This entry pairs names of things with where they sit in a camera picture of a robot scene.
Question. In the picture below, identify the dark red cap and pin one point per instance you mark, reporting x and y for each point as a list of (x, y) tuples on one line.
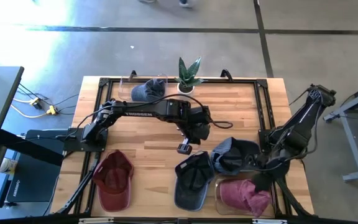
[(113, 199)]

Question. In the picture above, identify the yellow power plug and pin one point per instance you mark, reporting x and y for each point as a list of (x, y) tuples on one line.
[(52, 109), (36, 102)]

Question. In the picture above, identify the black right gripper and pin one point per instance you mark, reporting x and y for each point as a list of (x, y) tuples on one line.
[(273, 168)]

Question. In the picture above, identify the silver metal bracket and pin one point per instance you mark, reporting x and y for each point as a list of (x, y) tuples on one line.
[(95, 220), (269, 221)]

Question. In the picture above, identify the dark navy cap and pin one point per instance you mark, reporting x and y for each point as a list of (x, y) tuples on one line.
[(148, 91)]

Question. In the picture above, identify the black desk leg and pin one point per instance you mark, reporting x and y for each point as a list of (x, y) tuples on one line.
[(26, 147)]

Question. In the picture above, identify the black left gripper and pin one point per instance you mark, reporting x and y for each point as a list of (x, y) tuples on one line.
[(197, 121)]

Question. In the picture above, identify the grey metal table frame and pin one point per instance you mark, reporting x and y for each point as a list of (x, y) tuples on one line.
[(351, 149)]

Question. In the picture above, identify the clear plastic bin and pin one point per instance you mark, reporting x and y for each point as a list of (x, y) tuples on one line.
[(124, 90), (221, 213)]

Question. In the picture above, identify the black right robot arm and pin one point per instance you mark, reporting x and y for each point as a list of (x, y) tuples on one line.
[(306, 124)]

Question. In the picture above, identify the paper cup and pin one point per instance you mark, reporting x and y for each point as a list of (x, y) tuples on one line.
[(8, 165)]

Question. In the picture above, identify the person's foot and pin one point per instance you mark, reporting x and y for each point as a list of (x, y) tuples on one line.
[(187, 3)]

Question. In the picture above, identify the blue denim jeans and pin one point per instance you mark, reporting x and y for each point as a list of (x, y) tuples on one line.
[(191, 202)]

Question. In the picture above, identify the snake plant in white pot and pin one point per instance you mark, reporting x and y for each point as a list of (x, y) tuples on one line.
[(186, 89)]

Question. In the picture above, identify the black Husky case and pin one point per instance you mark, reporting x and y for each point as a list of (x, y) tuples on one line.
[(33, 186)]

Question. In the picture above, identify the black arched bracket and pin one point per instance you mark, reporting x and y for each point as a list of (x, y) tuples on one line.
[(131, 74), (228, 74)]

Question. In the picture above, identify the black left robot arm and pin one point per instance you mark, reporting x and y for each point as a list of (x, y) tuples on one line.
[(141, 113)]

